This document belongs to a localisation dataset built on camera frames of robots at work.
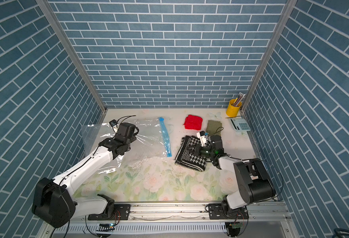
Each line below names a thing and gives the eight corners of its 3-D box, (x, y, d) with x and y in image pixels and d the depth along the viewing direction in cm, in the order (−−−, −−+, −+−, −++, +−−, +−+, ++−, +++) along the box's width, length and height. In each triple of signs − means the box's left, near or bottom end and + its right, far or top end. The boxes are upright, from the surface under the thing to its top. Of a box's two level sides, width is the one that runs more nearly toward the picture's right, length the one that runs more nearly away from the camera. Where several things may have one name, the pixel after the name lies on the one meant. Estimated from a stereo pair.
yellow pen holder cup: (227, 117, 118) (230, 108, 110) (224, 108, 125) (228, 98, 117) (239, 117, 118) (244, 108, 110) (236, 108, 125) (240, 98, 117)
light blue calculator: (232, 131, 109) (233, 128, 107) (229, 120, 116) (230, 117, 114) (248, 131, 109) (250, 128, 107) (244, 120, 116) (246, 117, 114)
